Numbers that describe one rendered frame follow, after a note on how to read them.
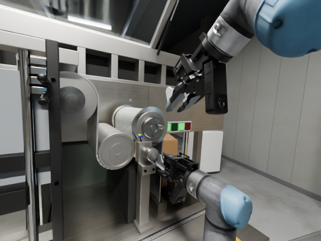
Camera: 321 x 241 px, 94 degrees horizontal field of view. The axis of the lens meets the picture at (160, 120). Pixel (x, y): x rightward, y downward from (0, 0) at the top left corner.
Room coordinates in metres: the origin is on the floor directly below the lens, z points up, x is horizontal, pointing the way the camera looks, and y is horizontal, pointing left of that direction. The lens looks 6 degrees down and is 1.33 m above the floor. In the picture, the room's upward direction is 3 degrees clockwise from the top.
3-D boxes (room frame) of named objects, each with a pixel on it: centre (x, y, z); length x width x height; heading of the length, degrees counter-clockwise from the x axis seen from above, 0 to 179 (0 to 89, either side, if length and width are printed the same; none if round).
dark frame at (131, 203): (0.66, 0.16, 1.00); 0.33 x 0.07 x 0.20; 32
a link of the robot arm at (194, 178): (0.41, -0.12, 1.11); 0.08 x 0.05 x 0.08; 122
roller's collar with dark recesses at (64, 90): (0.39, 0.23, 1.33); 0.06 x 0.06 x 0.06; 32
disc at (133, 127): (0.54, 0.03, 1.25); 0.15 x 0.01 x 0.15; 122
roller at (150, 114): (0.65, 0.10, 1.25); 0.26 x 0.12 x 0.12; 32
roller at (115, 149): (0.58, 0.20, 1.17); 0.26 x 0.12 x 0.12; 32
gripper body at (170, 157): (0.48, -0.08, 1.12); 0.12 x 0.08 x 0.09; 32
